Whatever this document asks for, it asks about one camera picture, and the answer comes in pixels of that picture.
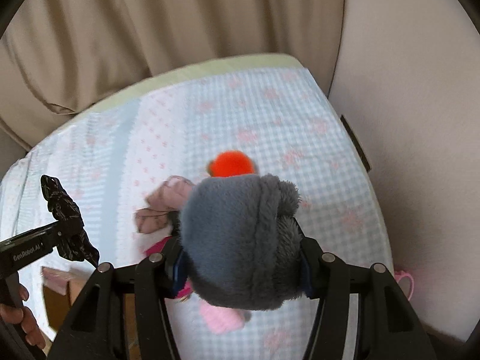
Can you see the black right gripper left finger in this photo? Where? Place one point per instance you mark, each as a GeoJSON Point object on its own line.
{"type": "Point", "coordinates": [96, 326]}

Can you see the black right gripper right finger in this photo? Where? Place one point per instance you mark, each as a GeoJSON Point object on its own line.
{"type": "Point", "coordinates": [387, 327]}

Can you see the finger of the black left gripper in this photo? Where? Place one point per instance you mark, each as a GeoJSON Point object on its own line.
{"type": "Point", "coordinates": [26, 248]}

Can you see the black patterned scrunchie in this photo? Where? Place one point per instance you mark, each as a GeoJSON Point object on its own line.
{"type": "Point", "coordinates": [72, 240]}

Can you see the magenta fabric pouch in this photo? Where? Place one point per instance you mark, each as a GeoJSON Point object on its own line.
{"type": "Point", "coordinates": [175, 267]}

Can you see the grey plush slipper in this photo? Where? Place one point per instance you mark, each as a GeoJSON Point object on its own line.
{"type": "Point", "coordinates": [241, 238]}

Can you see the brown plush toy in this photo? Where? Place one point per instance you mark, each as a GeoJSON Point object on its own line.
{"type": "Point", "coordinates": [221, 320]}

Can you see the person's left hand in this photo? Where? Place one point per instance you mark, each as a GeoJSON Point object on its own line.
{"type": "Point", "coordinates": [23, 317]}

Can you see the cardboard box with pink flaps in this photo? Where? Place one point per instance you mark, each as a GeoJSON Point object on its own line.
{"type": "Point", "coordinates": [60, 289]}

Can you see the blue checkered floral blanket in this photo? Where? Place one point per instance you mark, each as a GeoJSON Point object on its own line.
{"type": "Point", "coordinates": [109, 162]}

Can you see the pink folded cloth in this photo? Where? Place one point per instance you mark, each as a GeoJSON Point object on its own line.
{"type": "Point", "coordinates": [164, 206]}

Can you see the pink plastic ring item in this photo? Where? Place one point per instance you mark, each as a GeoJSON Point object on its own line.
{"type": "Point", "coordinates": [406, 282]}

